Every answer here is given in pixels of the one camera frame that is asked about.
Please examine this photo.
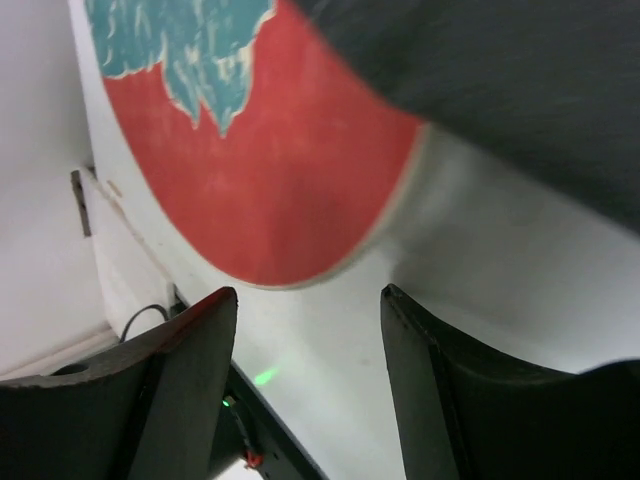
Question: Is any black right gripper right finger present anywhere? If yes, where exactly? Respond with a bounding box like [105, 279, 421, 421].
[380, 285, 639, 479]

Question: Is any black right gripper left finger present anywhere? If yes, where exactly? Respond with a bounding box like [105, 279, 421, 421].
[1, 287, 237, 479]

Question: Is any grey striped cloth placemat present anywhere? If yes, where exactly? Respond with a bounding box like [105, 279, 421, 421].
[299, 0, 639, 231]

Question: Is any red and teal round plate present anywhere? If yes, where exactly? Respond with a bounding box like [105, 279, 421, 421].
[84, 1, 429, 288]

